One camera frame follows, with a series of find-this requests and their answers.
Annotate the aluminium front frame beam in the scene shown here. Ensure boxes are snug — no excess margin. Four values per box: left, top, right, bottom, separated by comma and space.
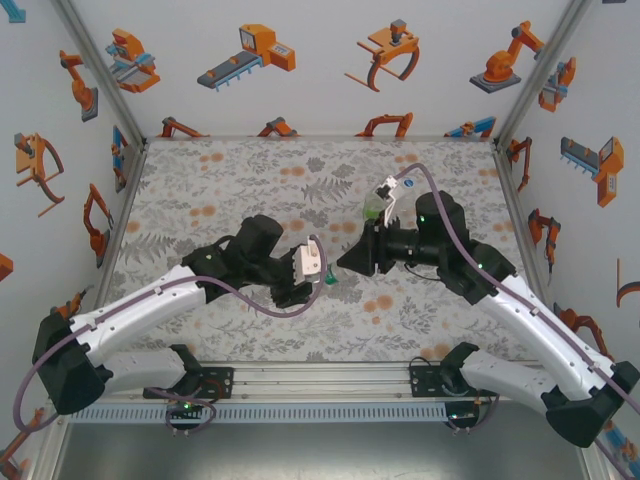
47, 360, 594, 407

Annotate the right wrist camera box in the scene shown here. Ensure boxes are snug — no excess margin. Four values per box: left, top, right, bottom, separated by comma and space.
373, 173, 409, 227

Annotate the green label plastic bottle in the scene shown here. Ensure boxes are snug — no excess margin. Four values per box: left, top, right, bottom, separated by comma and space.
362, 189, 390, 224

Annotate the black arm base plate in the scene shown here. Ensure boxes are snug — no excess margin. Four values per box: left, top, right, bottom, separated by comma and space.
143, 366, 235, 400
408, 355, 501, 399

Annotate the aluminium frame post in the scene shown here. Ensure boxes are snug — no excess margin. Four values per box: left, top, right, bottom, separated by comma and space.
492, 0, 597, 151
49, 0, 151, 151

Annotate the white slotted cable duct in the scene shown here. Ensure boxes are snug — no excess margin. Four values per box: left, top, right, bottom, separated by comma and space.
67, 403, 446, 424

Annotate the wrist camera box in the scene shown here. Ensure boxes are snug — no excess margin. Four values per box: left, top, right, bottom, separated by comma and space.
293, 238, 327, 277
373, 173, 409, 227

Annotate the grey metal sheet panel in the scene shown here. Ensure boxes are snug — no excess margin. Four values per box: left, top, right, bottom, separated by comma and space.
49, 422, 589, 480

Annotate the aluminium table side rail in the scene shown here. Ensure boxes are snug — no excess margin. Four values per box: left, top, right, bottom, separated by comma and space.
492, 139, 556, 311
94, 139, 150, 301

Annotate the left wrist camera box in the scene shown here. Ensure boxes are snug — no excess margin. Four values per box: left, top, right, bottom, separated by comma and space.
293, 238, 327, 277

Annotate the floral tablecloth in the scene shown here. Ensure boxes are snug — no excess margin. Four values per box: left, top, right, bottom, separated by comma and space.
82, 138, 556, 364

